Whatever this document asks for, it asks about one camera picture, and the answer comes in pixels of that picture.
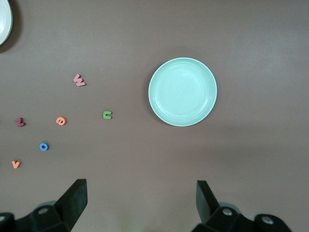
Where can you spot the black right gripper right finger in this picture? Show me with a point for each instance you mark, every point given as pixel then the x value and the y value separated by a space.
pixel 205 203

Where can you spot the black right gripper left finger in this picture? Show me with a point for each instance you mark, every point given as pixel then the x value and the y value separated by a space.
pixel 72 200

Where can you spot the orange foam letter e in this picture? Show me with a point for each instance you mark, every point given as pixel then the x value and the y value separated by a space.
pixel 57 120

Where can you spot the green foam letter u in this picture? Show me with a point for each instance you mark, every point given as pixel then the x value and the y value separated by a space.
pixel 107 112

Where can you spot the pink foam letter w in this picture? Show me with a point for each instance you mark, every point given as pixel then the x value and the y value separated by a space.
pixel 79 81

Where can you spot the blue foam letter o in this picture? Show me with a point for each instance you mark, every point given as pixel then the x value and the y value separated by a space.
pixel 44 149

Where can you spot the orange foam letter v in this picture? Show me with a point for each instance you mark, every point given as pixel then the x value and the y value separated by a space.
pixel 16 166

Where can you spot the dark red foam letter z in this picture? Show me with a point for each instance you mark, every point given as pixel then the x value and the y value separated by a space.
pixel 20 122

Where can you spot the green plate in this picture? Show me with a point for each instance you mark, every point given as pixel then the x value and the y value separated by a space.
pixel 182 91

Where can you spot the beige plate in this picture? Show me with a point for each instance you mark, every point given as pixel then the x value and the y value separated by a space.
pixel 4 21

